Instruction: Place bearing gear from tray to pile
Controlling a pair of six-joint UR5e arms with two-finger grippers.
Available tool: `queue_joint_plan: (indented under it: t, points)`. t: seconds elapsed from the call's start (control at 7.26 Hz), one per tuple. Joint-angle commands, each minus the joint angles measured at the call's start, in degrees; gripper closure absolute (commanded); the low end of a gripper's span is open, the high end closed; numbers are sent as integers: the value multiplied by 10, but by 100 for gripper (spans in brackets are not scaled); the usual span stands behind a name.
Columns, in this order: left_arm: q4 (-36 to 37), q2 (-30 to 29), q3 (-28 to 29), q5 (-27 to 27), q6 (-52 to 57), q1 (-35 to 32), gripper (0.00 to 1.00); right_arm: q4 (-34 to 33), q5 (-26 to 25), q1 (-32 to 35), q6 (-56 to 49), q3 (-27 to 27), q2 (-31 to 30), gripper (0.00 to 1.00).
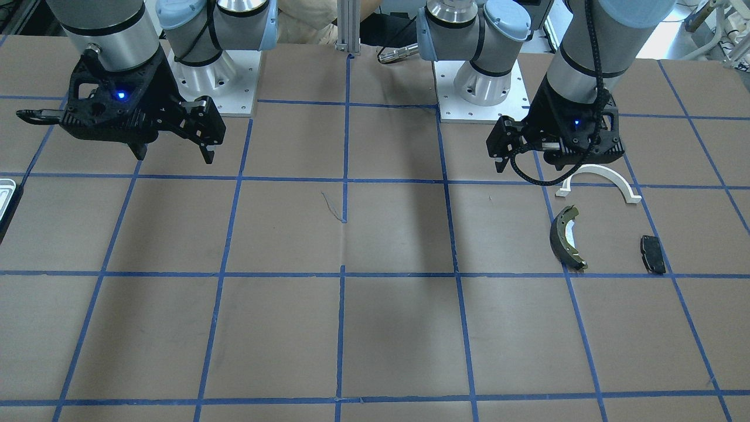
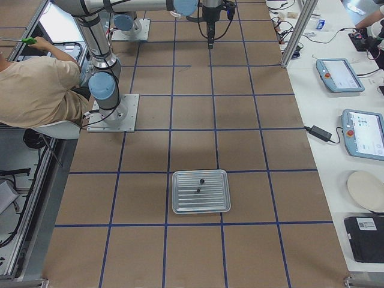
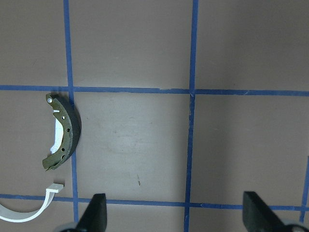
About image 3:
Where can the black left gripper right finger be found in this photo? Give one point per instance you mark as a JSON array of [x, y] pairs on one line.
[[257, 216]]

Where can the olive green brake shoe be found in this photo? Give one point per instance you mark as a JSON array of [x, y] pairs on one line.
[[67, 132]]

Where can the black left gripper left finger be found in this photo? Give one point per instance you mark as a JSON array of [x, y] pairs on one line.
[[94, 218]]

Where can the white curved plastic clamp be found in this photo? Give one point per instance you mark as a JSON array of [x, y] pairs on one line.
[[9, 215]]

